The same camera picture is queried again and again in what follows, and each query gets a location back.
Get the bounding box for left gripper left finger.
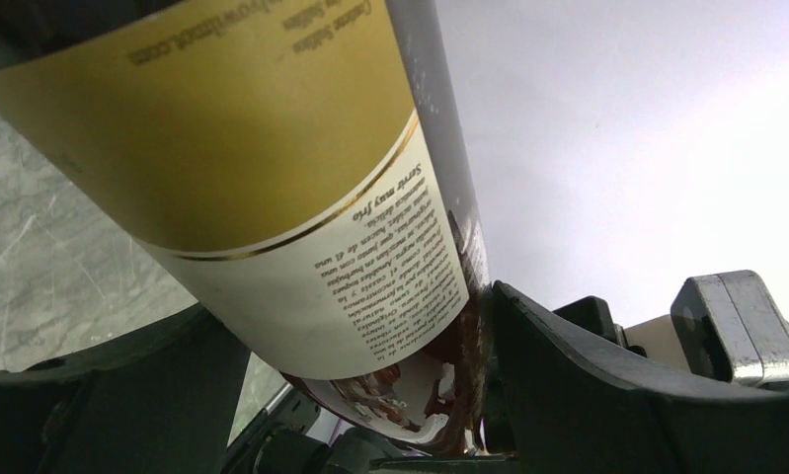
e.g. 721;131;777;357
0;306;250;473

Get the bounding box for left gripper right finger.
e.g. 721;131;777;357
492;281;789;473

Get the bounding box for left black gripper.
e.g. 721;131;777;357
221;385;518;473

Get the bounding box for gold capped dark bottle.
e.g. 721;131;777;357
0;1;491;455

